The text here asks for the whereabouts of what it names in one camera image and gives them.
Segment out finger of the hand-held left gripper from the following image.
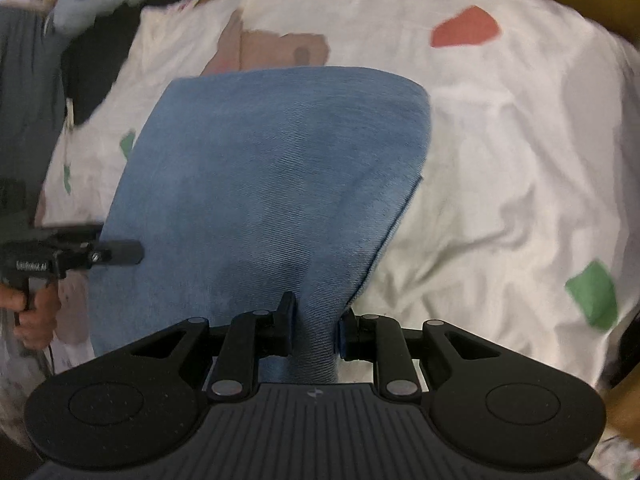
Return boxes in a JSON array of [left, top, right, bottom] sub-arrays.
[[92, 240, 146, 265], [30, 224, 103, 245]]

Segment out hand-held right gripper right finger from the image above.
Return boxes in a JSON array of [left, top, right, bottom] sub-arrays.
[[337, 307, 503, 402]]

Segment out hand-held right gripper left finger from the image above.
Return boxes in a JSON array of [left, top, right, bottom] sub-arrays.
[[127, 291, 296, 402]]

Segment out blue denim pants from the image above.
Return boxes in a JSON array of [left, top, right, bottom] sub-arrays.
[[89, 65, 433, 386]]

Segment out person's left hand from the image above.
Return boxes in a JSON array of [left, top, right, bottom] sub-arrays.
[[0, 282, 62, 351]]

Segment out dark grey-green duvet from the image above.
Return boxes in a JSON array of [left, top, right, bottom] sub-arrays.
[[0, 5, 71, 181]]

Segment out black garment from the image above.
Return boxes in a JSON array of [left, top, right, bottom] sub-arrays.
[[62, 0, 211, 126]]

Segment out white printed bed sheet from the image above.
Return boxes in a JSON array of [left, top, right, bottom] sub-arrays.
[[0, 0, 640, 480]]

